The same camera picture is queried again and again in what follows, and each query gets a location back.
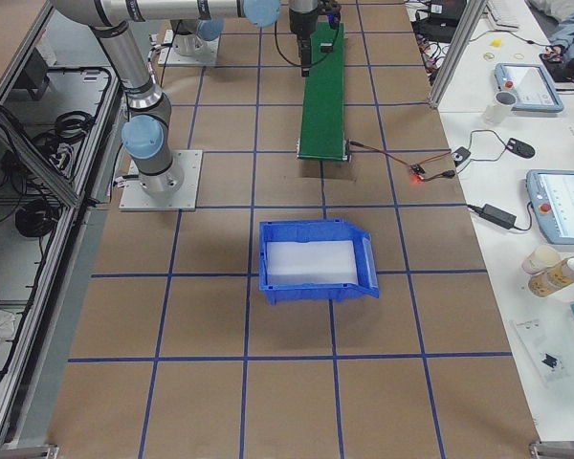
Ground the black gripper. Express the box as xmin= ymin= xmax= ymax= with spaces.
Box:
xmin=289 ymin=8 xmax=316 ymax=77

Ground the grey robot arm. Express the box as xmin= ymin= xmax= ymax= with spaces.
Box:
xmin=125 ymin=0 xmax=341 ymax=77
xmin=52 ymin=1 xmax=184 ymax=195

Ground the green conveyor belt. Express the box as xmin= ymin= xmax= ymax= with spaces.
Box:
xmin=298 ymin=22 xmax=349 ymax=162

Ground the small red-lit controller board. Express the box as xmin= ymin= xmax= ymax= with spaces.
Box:
xmin=409 ymin=164 xmax=426 ymax=183

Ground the white mug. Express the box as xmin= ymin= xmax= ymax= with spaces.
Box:
xmin=482 ymin=91 xmax=518 ymax=125

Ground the blue plastic bin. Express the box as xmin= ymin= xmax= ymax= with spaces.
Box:
xmin=258 ymin=219 xmax=380 ymax=305

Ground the white foam sheet in bin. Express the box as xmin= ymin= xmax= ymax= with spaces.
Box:
xmin=266 ymin=240 xmax=358 ymax=285

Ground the blue teach pendant far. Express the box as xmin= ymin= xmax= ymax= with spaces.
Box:
xmin=494 ymin=63 xmax=564 ymax=113

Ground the blue teach pendant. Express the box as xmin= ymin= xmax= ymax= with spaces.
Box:
xmin=525 ymin=169 xmax=574 ymax=245
xmin=494 ymin=63 xmax=564 ymax=113

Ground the black power adapter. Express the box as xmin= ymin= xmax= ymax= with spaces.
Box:
xmin=467 ymin=204 xmax=517 ymax=230

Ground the blue teach pendant near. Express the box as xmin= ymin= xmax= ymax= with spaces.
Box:
xmin=525 ymin=169 xmax=574 ymax=245

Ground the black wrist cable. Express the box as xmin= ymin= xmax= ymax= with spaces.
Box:
xmin=272 ymin=18 xmax=341 ymax=69

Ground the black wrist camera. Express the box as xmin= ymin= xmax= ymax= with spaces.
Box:
xmin=318 ymin=0 xmax=342 ymax=29

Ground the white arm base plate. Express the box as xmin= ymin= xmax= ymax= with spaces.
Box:
xmin=158 ymin=29 xmax=220 ymax=67
xmin=120 ymin=150 xmax=203 ymax=211

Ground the aluminium frame post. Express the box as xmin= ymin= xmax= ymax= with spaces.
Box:
xmin=429 ymin=0 xmax=488 ymax=109

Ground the red black conveyor cable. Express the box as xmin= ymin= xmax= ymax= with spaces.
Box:
xmin=349 ymin=139 xmax=456 ymax=183

